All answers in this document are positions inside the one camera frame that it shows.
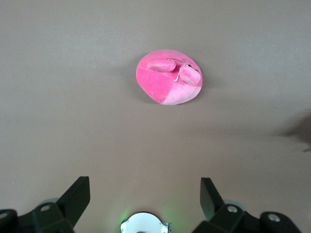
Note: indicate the brown table cover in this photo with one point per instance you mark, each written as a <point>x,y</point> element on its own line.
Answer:
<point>73,97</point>

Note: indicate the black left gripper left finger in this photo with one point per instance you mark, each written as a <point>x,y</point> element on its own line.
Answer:
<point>48,216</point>

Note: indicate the pink round plush toy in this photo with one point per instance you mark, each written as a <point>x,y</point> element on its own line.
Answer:
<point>155,82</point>

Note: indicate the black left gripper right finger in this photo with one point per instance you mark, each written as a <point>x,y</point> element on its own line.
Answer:
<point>230,218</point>

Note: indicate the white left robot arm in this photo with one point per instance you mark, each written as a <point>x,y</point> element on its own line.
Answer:
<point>143,223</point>

